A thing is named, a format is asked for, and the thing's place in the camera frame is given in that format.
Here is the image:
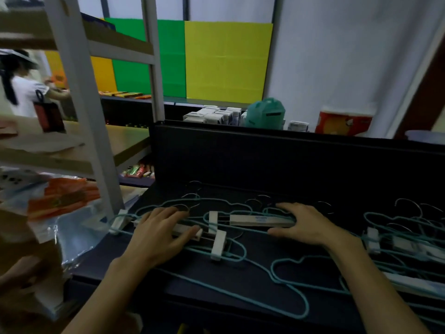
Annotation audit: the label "orange wall panel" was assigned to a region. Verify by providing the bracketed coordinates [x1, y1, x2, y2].
[43, 50, 118, 93]

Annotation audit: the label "yellow wall panel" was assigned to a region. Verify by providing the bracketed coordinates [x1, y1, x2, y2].
[184, 20, 273, 105]

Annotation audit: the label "brown cardboard box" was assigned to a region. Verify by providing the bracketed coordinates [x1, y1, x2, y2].
[0, 208, 63, 279]

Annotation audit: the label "brown door frame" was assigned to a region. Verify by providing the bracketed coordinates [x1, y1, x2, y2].
[393, 34, 445, 140]

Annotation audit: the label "lavender plastic basin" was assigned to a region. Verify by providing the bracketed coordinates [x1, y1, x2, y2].
[405, 130, 445, 145]

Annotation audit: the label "person's left forearm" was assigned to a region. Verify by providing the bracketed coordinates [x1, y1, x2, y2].
[62, 255, 153, 334]

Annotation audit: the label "orange snack packets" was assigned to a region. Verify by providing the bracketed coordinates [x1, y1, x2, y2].
[99, 90, 153, 100]

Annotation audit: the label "person's right forearm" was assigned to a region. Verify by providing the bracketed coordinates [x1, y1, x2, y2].
[325, 236, 432, 334]

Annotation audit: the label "white metal shelf rack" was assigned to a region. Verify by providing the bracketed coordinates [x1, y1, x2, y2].
[0, 0, 166, 219]

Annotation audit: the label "grey wall shelf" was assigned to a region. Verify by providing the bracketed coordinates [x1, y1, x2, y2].
[99, 95, 251, 109]

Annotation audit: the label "red tissue pack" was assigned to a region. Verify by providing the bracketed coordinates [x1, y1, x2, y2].
[314, 106, 378, 137]

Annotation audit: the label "person's left hand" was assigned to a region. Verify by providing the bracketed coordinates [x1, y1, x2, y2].
[123, 206, 202, 268]

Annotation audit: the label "orange plastic bag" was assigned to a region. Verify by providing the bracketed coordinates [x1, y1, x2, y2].
[27, 177, 102, 221]

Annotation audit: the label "black table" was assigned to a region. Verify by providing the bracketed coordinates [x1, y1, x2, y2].
[69, 184, 445, 331]

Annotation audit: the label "person's right hand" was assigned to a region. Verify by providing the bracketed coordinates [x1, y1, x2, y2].
[267, 202, 348, 249]

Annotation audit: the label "green wall panel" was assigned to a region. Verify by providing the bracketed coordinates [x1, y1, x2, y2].
[104, 18, 187, 98]

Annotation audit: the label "black back panel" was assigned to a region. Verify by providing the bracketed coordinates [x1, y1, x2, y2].
[149, 121, 445, 223]

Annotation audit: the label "row of white small boxes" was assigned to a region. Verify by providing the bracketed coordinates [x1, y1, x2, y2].
[182, 106, 310, 133]

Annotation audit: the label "pile of mixed hangers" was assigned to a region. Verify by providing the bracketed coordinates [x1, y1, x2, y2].
[109, 180, 445, 328]

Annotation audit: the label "dark red tote bag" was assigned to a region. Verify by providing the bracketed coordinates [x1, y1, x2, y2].
[33, 89, 67, 133]

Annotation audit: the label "dark blue box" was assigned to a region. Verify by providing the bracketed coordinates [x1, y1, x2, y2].
[80, 13, 116, 31]

